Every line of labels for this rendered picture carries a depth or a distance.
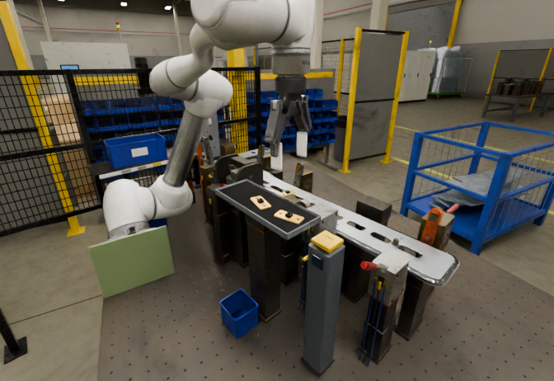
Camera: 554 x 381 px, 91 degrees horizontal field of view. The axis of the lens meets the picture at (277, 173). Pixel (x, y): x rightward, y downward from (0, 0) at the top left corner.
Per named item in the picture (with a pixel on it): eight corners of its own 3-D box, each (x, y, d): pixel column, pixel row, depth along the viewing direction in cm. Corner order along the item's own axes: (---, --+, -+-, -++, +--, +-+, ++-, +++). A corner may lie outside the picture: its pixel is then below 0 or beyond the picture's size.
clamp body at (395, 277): (391, 348, 91) (411, 259, 77) (373, 373, 84) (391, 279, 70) (371, 333, 96) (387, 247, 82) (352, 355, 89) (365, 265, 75)
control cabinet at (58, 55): (67, 136, 636) (31, 16, 545) (70, 131, 680) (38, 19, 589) (143, 129, 706) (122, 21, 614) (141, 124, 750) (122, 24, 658)
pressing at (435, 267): (465, 257, 89) (467, 253, 89) (439, 293, 75) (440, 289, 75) (232, 157, 185) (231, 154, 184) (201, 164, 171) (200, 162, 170)
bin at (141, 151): (168, 157, 170) (165, 138, 165) (113, 169, 152) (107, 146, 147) (160, 152, 182) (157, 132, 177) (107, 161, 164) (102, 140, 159)
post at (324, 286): (335, 360, 87) (348, 246, 70) (319, 378, 82) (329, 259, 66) (316, 344, 92) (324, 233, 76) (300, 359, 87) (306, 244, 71)
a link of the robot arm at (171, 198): (138, 204, 138) (178, 199, 154) (150, 228, 130) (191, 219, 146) (180, 55, 104) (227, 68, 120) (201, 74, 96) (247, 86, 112)
